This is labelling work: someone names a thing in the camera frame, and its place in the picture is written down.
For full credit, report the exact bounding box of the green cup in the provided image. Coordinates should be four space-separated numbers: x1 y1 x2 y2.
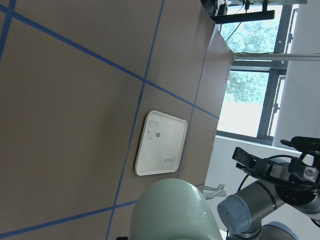
128 178 222 240

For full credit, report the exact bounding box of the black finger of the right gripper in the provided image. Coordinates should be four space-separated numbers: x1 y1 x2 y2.
232 147 258 170

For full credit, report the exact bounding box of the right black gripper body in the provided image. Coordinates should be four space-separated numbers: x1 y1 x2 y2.
252 152 320 190

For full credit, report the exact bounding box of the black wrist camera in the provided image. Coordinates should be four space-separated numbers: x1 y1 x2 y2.
280 136 320 153

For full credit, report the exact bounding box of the white rabbit tray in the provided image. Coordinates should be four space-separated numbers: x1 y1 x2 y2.
134 110 188 176

